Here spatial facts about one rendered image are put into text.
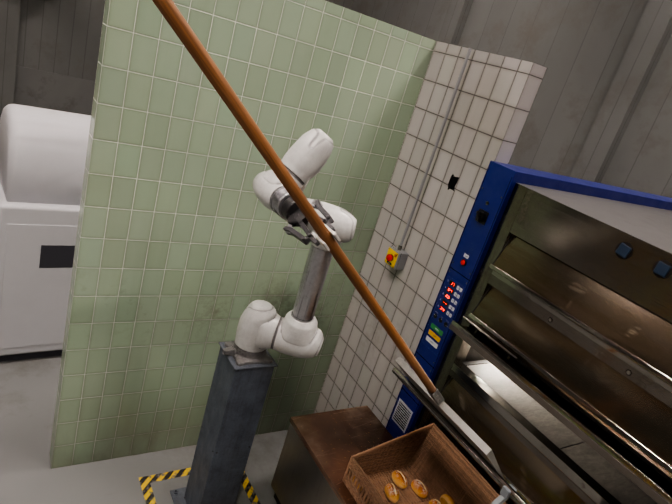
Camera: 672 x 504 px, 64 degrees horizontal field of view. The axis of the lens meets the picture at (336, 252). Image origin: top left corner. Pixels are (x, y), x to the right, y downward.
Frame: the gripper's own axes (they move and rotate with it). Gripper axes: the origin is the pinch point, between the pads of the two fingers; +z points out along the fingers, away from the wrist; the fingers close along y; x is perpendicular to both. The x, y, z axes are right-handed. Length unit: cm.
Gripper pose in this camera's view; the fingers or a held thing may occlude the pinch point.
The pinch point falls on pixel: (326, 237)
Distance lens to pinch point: 141.6
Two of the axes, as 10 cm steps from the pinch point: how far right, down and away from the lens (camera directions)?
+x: -4.3, -6.1, -6.7
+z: 5.1, 4.5, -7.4
